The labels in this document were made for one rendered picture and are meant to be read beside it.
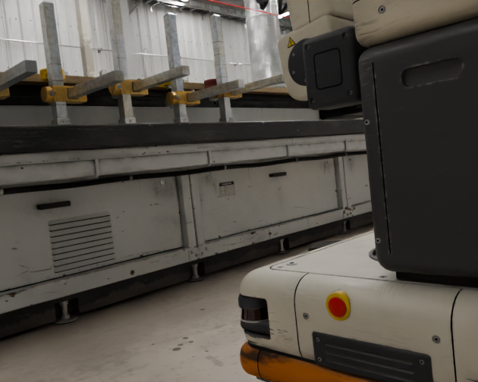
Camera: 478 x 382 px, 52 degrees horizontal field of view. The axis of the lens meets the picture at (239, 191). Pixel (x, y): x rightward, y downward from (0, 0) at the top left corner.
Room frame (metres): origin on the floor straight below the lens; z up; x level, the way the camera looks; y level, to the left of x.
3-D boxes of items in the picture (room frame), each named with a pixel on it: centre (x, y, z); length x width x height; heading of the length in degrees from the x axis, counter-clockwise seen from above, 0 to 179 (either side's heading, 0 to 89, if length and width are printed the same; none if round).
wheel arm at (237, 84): (1.92, 0.10, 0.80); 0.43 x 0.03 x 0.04; 45
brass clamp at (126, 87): (1.80, 0.36, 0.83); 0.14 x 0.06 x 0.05; 135
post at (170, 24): (1.96, 0.20, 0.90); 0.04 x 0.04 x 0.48; 45
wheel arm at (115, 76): (1.57, 0.46, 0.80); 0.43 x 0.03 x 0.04; 45
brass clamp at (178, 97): (1.97, 0.18, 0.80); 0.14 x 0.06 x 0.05; 135
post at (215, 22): (2.13, 0.02, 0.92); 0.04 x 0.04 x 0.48; 45
